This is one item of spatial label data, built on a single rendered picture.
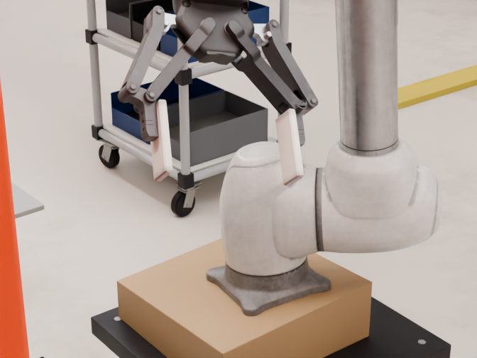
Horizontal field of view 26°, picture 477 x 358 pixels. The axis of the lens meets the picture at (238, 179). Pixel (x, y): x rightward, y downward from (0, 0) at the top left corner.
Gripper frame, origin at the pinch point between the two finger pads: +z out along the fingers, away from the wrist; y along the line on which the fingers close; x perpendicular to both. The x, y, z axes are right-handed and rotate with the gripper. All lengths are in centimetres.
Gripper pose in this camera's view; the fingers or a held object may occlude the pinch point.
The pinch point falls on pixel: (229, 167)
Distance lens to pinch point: 97.2
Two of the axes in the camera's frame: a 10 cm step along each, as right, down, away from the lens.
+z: 1.1, 9.5, -2.9
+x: -4.3, 3.1, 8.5
